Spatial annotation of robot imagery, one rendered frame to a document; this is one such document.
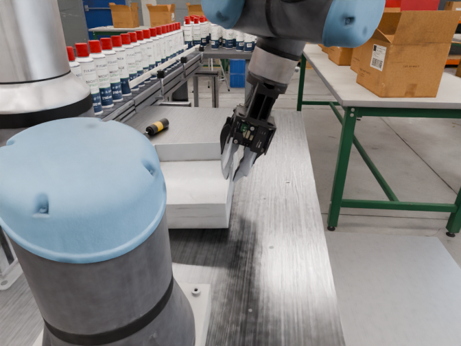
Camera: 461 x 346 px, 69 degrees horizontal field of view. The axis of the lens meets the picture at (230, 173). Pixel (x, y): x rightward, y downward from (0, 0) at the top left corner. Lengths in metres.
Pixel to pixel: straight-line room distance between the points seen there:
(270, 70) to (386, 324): 0.39
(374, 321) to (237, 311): 0.18
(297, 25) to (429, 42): 1.44
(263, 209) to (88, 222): 0.47
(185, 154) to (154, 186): 0.57
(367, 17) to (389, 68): 1.37
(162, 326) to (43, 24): 0.28
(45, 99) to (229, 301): 0.33
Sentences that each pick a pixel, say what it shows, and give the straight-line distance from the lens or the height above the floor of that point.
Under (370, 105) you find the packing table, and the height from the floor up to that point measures 0.76.
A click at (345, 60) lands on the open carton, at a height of 0.81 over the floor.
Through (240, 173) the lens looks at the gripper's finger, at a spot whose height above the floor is 0.89.
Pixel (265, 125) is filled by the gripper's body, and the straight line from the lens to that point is 0.56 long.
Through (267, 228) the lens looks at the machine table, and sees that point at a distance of 0.61.
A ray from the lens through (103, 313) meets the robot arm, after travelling 0.28.
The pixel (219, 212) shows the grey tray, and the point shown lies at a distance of 0.56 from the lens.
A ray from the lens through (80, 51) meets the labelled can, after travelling 1.08.
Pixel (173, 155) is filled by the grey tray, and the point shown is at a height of 0.86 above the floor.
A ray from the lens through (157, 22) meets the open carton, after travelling 6.04.
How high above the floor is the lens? 1.19
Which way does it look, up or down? 27 degrees down
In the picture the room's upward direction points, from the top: straight up
